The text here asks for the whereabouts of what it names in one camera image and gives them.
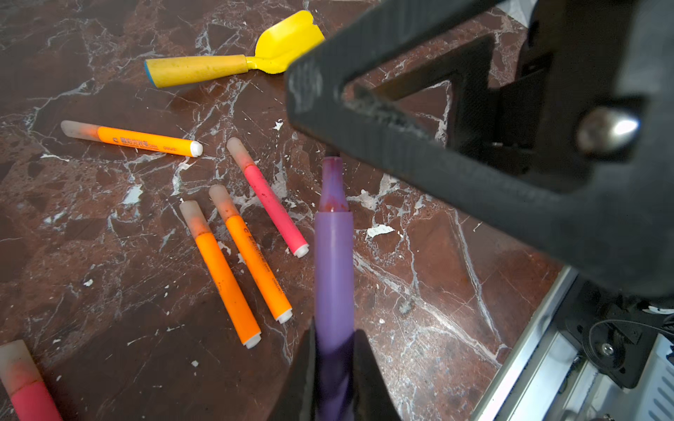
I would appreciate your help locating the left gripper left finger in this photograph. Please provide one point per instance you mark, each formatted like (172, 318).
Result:
(297, 399)

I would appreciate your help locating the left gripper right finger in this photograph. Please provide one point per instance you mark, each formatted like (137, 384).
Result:
(371, 398)

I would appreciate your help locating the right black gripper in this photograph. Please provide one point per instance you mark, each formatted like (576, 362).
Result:
(574, 157)

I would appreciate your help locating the purple marker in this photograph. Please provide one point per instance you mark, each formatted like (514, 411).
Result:
(334, 290)

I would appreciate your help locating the orange marker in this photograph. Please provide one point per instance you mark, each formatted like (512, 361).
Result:
(125, 138)
(237, 308)
(260, 270)

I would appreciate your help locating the red pink marker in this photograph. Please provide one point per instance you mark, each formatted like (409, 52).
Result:
(293, 238)

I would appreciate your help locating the yellow toy scoop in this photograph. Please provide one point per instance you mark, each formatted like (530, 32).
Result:
(277, 47)

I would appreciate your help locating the aluminium front rail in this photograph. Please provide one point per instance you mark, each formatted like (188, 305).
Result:
(588, 353)

